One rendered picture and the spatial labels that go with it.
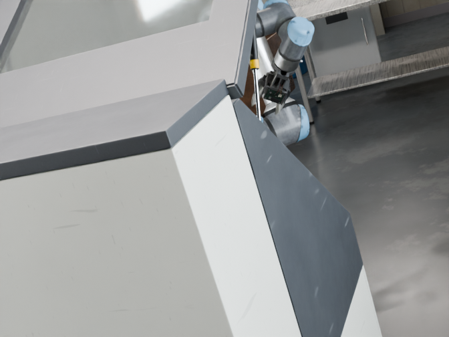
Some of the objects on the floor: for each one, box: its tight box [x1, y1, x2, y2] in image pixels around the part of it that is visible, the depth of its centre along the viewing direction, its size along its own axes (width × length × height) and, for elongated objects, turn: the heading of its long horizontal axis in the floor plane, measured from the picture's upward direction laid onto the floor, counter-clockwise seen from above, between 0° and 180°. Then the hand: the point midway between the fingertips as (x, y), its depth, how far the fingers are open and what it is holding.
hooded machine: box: [309, 6, 382, 78], centre depth 733 cm, size 72×67×141 cm
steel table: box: [287, 0, 449, 124], centre depth 627 cm, size 76×194×100 cm, turn 119°
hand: (265, 105), depth 238 cm, fingers open, 7 cm apart
